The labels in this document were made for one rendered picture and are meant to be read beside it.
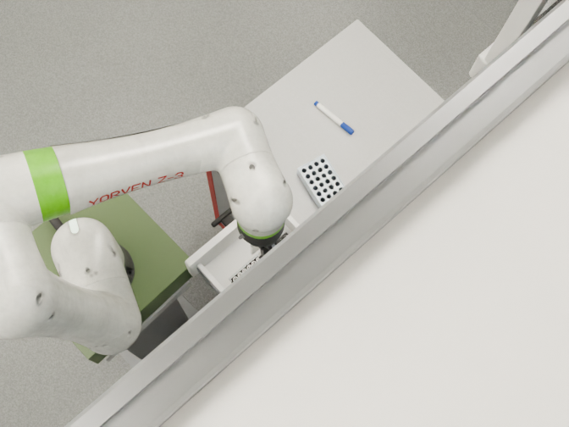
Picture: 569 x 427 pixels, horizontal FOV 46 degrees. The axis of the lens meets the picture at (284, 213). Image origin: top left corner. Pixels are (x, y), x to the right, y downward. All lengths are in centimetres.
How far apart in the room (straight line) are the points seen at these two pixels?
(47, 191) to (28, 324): 20
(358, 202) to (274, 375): 14
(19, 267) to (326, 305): 63
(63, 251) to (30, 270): 41
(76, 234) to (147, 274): 27
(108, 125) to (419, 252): 235
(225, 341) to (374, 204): 15
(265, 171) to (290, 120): 76
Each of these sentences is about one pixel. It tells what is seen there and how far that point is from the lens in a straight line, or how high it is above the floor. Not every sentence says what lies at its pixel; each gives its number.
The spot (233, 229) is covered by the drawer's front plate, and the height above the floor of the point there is 93.
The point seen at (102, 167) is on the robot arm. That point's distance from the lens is 112.
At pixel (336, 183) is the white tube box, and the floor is 78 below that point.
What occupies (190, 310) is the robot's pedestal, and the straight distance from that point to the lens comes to 250.
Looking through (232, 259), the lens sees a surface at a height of 84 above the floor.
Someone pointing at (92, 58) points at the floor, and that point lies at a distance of 296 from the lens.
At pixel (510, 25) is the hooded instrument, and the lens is 178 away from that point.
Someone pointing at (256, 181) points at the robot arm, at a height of 140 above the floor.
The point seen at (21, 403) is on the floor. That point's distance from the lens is 260.
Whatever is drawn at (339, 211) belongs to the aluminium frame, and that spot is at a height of 199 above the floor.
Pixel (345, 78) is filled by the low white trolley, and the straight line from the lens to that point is 198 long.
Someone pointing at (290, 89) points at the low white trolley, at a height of 76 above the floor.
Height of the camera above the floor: 246
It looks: 71 degrees down
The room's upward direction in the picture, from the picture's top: 6 degrees clockwise
